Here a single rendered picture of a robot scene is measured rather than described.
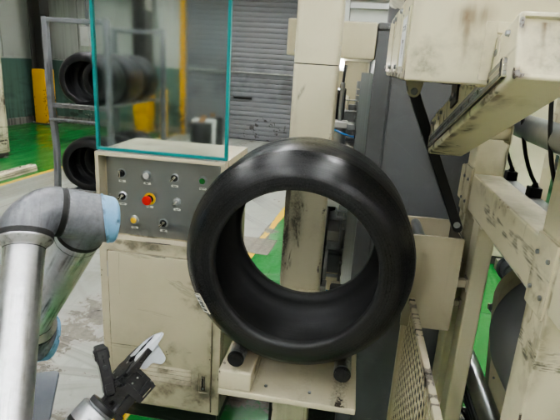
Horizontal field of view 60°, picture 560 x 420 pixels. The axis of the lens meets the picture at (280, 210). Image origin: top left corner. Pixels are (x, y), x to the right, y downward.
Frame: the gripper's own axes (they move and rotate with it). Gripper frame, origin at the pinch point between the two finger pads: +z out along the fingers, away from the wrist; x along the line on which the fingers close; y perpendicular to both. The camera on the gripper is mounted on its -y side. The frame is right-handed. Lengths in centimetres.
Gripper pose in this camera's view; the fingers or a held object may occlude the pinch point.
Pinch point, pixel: (157, 334)
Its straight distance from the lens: 127.2
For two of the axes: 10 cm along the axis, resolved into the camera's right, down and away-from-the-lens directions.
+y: 6.2, 7.3, 2.9
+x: 4.8, -0.6, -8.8
